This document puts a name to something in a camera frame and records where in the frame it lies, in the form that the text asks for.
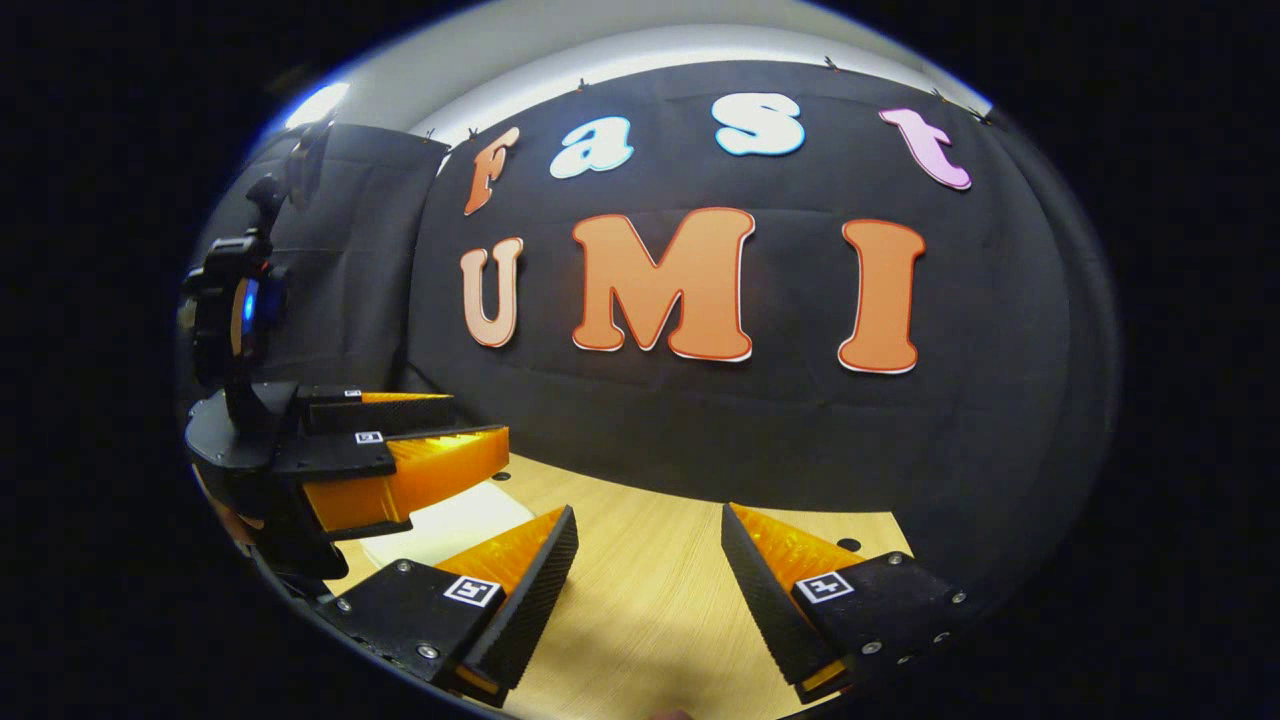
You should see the black backdrop cloth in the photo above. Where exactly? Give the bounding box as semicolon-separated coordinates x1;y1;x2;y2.
190;60;1121;601

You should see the cream suitcase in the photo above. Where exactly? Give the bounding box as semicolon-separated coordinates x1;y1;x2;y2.
360;478;536;571

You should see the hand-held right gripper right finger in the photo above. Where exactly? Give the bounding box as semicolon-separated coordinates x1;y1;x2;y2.
722;503;971;704

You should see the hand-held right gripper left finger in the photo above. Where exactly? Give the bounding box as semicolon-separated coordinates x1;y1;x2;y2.
315;505;581;706

